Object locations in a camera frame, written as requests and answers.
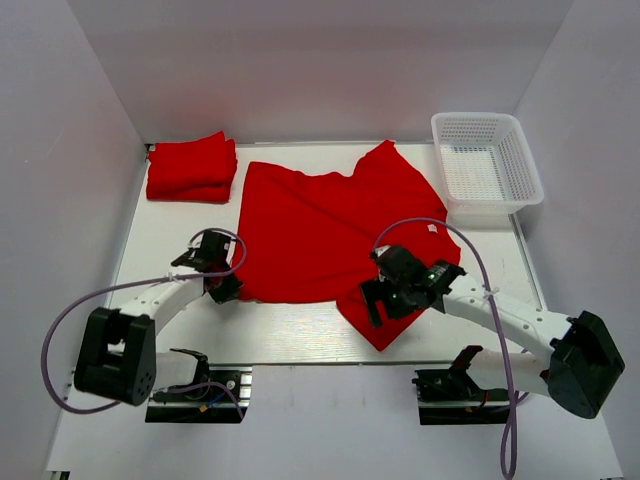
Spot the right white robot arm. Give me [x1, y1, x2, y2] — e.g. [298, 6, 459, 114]
[361, 245, 625, 419]

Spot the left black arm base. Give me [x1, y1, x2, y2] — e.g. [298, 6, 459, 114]
[145, 365, 252, 424]

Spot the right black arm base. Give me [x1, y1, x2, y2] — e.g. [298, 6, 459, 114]
[412, 368, 509, 426]

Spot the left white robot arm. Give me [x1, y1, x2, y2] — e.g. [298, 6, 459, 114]
[73, 228, 246, 406]

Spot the folded red t shirt stack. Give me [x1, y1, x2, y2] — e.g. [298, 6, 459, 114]
[146, 131, 238, 204]

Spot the white plastic basket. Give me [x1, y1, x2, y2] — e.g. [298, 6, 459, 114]
[431, 112, 544, 225]

